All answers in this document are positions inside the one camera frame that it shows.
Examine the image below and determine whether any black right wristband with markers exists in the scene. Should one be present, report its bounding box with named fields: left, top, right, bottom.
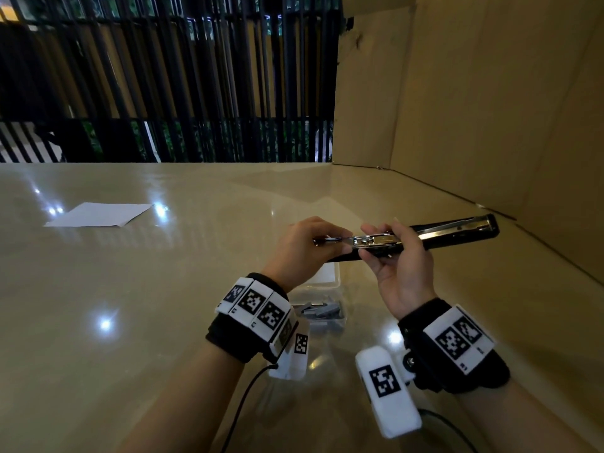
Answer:
left=398, top=298, right=511, bottom=395

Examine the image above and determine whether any black left wristband with markers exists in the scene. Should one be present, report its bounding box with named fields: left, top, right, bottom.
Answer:
left=205, top=272, right=299, bottom=365

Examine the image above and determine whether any black wristband with markers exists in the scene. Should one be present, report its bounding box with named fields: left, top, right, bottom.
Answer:
left=398, top=298, right=511, bottom=395
left=205, top=272, right=299, bottom=365

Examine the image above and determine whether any black right camera cable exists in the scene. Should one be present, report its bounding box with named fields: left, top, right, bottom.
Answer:
left=417, top=408, right=480, bottom=453

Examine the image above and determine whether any person's left hand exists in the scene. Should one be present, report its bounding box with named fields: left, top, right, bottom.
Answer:
left=262, top=216, right=354, bottom=293

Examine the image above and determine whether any person's left forearm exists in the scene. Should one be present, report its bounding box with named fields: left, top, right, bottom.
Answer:
left=118, top=342, right=245, bottom=453

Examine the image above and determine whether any clear plastic box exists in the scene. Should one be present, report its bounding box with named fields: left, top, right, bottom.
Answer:
left=288, top=261, right=347, bottom=328

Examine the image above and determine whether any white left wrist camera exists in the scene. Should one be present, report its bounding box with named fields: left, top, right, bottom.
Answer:
left=269, top=317, right=311, bottom=381

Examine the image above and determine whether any black stapler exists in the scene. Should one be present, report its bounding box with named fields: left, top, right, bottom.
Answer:
left=313, top=213, right=500, bottom=264

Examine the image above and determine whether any pile of staples strips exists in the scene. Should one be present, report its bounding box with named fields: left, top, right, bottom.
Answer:
left=292, top=300, right=343, bottom=322

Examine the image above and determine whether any black left camera cable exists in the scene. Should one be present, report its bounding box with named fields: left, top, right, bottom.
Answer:
left=220, top=364, right=279, bottom=453

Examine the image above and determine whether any large brown cardboard panel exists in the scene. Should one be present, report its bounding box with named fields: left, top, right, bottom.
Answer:
left=332, top=0, right=604, bottom=284

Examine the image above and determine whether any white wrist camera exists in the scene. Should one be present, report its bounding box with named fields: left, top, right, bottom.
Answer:
left=269, top=317, right=311, bottom=381
left=354, top=345, right=423, bottom=439

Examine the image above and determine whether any person's right forearm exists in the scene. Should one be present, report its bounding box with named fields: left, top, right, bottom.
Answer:
left=455, top=379, right=600, bottom=453

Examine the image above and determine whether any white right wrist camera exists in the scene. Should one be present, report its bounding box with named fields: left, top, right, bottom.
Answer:
left=354, top=345, right=423, bottom=439

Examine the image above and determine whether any white paper sheet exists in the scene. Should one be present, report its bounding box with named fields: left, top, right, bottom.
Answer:
left=43, top=202, right=154, bottom=228

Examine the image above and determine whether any person's right hand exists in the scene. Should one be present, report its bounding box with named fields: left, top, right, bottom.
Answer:
left=357, top=220, right=439, bottom=322

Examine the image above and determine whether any black camera cable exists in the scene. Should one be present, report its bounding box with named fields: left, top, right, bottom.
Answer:
left=220, top=364, right=279, bottom=453
left=417, top=408, right=480, bottom=453

